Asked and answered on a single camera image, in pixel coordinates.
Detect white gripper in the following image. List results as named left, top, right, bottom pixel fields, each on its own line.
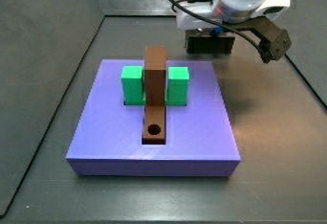
left=174, top=0, right=222, bottom=30

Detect blue peg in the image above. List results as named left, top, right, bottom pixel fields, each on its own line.
left=209, top=27, right=222, bottom=36

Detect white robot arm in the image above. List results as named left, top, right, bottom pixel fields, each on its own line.
left=180, top=0, right=289, bottom=24

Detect black angle fixture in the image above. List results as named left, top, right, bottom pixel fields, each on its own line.
left=185, top=31, right=234, bottom=55

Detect right green block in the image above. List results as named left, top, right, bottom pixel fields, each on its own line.
left=165, top=67, right=189, bottom=106

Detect green block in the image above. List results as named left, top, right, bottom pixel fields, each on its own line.
left=120, top=66, right=144, bottom=105
left=165, top=67, right=189, bottom=106

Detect left green block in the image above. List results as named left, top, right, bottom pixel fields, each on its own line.
left=120, top=66, right=144, bottom=105

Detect purple base block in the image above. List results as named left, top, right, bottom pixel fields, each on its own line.
left=66, top=59, right=240, bottom=176

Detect black cable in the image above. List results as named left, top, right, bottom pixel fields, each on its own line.
left=146, top=0, right=273, bottom=63

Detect brown L-shaped bracket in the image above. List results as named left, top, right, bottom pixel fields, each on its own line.
left=141, top=46, right=165, bottom=145

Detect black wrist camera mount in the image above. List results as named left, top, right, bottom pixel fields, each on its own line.
left=225, top=16, right=291, bottom=63

